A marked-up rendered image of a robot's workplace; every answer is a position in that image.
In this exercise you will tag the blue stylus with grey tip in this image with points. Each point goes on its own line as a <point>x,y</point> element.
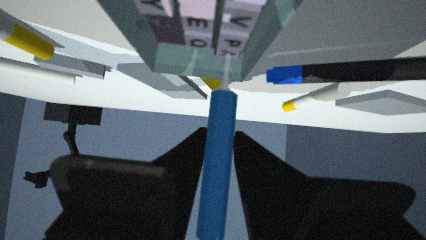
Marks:
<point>214,194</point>

